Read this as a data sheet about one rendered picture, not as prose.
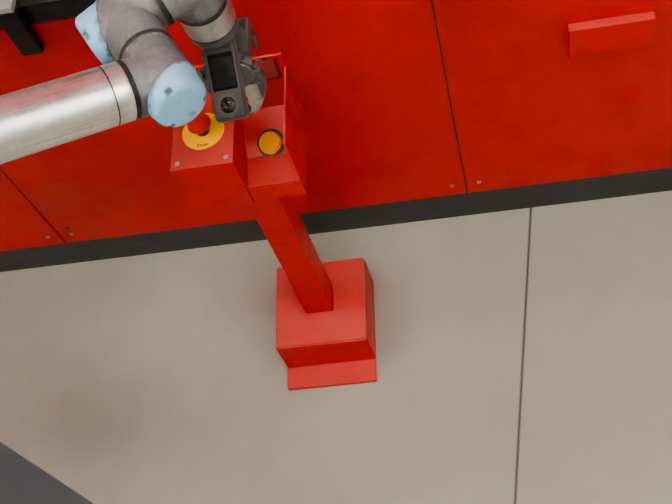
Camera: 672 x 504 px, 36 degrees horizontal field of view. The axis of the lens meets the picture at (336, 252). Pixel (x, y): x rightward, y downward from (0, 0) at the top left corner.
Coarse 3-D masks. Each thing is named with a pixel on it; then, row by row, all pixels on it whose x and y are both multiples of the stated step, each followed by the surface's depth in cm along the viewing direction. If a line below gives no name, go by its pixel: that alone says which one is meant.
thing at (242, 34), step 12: (240, 24) 151; (228, 36) 142; (240, 36) 149; (204, 48) 143; (216, 48) 143; (240, 48) 148; (204, 60) 150; (240, 60) 147; (252, 60) 150; (204, 72) 149; (252, 72) 149
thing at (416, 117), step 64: (256, 0) 177; (320, 0) 177; (384, 0) 177; (448, 0) 178; (512, 0) 178; (576, 0) 178; (640, 0) 178; (0, 64) 190; (64, 64) 191; (320, 64) 192; (384, 64) 192; (448, 64) 192; (512, 64) 193; (576, 64) 193; (640, 64) 193; (128, 128) 208; (320, 128) 209; (384, 128) 210; (448, 128) 210; (512, 128) 210; (576, 128) 211; (640, 128) 211; (0, 192) 228; (64, 192) 229; (128, 192) 229; (320, 192) 230; (384, 192) 231; (448, 192) 231; (512, 192) 232; (576, 192) 232; (640, 192) 233; (0, 256) 254; (64, 256) 254
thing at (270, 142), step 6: (270, 132) 171; (264, 138) 171; (270, 138) 170; (276, 138) 170; (264, 144) 171; (270, 144) 171; (276, 144) 170; (264, 150) 171; (270, 150) 171; (276, 150) 171
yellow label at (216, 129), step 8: (184, 128) 169; (216, 128) 167; (184, 136) 168; (192, 136) 168; (200, 136) 167; (208, 136) 167; (216, 136) 167; (192, 144) 167; (200, 144) 166; (208, 144) 166
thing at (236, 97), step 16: (224, 48) 144; (208, 64) 144; (224, 64) 144; (240, 64) 146; (224, 80) 144; (240, 80) 144; (224, 96) 144; (240, 96) 144; (224, 112) 144; (240, 112) 144
